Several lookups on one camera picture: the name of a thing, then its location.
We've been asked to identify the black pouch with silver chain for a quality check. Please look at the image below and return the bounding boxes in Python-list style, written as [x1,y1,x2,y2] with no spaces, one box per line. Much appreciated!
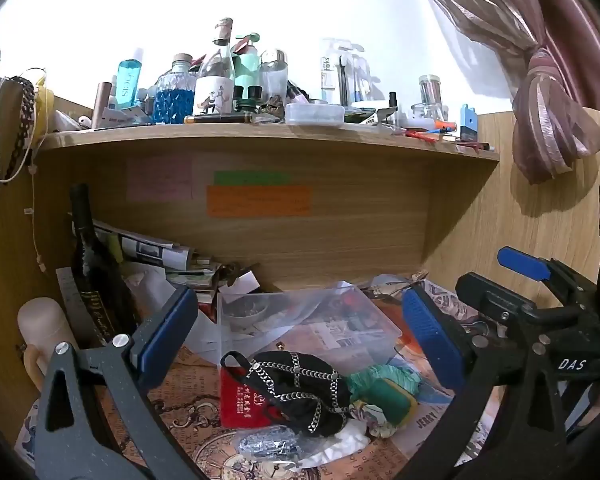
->
[220,350,354,437]

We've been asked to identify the rose gold tube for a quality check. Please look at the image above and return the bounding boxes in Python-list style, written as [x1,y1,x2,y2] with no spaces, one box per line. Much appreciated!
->
[90,82,114,130]

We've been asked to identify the glass jar with silver lid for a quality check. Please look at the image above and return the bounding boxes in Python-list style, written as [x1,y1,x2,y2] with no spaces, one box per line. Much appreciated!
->
[258,49,289,107]

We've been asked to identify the small glass jar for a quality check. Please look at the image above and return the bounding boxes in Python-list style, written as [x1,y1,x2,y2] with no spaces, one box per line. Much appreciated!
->
[411,74,449,122]

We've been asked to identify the mint green spray bottle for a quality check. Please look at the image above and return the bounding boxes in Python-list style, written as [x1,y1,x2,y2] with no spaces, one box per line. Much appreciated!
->
[232,33,262,102]

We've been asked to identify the glass bottle with blue liquid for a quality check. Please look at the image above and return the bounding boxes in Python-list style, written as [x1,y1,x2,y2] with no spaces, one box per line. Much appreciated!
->
[152,53,197,125]

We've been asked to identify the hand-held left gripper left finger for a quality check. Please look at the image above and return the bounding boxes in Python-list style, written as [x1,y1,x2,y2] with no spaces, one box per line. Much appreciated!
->
[32,285,199,480]

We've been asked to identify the red paper packet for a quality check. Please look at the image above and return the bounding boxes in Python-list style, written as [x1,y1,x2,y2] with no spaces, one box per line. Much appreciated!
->
[220,367,283,429]

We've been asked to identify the clear plastic storage box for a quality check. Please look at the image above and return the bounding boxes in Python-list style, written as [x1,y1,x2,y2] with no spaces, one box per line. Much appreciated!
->
[217,280,404,367]

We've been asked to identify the pink striped curtain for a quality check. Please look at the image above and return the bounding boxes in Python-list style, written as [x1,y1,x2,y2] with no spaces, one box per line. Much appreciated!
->
[406,0,600,186]

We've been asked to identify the printed vintage table mat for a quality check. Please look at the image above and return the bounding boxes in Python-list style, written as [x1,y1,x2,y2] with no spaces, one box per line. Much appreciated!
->
[15,272,511,480]

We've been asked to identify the small clear plastic case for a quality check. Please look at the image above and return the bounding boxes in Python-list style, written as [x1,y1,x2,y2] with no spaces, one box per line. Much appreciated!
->
[284,103,346,127]

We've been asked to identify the clear bottle with white label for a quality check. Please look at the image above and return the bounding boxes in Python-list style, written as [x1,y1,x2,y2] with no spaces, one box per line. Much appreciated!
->
[193,17,237,117]

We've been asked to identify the teal green cloth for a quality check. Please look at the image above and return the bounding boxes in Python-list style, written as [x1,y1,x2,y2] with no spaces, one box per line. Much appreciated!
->
[347,363,424,428]

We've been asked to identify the white tissue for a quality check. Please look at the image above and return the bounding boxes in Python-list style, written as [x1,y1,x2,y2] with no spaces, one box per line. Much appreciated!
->
[297,419,372,470]

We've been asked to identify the pile of papers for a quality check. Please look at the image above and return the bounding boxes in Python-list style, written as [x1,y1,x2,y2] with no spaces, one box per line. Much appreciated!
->
[71,217,262,311]

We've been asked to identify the blue plastic clip box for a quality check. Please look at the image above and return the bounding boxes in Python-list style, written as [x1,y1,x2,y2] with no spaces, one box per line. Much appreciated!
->
[459,103,480,142]

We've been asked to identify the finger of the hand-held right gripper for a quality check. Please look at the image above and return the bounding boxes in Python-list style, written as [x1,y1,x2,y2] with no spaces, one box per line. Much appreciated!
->
[455,272,600,377]
[496,246,600,322]

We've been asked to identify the blue mouthwash bottle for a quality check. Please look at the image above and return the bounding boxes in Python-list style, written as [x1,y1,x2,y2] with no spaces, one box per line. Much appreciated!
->
[116,47,145,111]

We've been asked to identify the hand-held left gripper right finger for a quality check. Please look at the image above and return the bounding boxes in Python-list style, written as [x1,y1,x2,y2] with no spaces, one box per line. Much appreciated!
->
[401,285,571,480]

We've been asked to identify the pink sticky note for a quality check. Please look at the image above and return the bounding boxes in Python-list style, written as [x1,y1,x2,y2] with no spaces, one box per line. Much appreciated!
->
[126,157,194,202]

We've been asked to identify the orange sticky note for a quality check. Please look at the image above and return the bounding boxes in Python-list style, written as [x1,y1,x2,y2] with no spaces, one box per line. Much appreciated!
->
[206,185,313,219]

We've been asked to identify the dark wine bottle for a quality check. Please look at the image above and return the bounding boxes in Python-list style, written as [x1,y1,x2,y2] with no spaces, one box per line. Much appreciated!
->
[68,182,142,350]

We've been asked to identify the black and gold pen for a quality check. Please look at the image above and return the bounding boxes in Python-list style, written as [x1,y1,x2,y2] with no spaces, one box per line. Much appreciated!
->
[183,113,255,125]

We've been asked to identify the green sticky note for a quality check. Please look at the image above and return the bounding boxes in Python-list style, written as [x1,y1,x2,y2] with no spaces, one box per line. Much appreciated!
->
[213,170,294,186]

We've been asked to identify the silver foil packet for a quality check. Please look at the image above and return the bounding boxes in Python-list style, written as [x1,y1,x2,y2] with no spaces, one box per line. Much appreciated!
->
[230,425,302,459]

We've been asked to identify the braided brown strap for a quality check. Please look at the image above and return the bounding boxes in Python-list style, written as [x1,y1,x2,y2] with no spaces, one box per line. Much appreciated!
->
[1,76,37,182]

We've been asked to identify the yellow plastic item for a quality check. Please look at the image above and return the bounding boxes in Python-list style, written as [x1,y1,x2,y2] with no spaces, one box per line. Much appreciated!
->
[32,76,57,142]

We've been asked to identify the floral patterned cloth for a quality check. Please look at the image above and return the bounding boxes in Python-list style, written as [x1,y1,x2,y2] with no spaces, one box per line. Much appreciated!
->
[350,401,402,439]

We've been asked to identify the wooden desk shelf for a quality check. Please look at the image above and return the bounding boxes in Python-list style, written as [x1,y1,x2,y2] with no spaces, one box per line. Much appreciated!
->
[32,121,502,291]

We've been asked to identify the white earphone cord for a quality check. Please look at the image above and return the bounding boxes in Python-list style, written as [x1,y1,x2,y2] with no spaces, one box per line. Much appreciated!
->
[28,159,49,272]

